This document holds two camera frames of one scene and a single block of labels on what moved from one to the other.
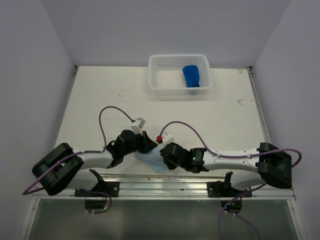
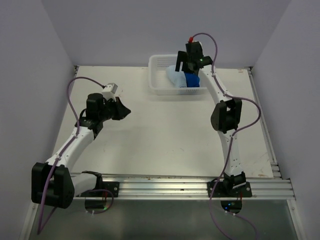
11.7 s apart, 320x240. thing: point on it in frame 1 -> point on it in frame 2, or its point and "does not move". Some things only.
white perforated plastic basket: (166, 76) does not move
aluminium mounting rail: (166, 187) does not move
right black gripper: (170, 165) -> (181, 57)
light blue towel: (154, 158) -> (178, 78)
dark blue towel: (192, 76) does not move
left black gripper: (147, 143) -> (121, 111)
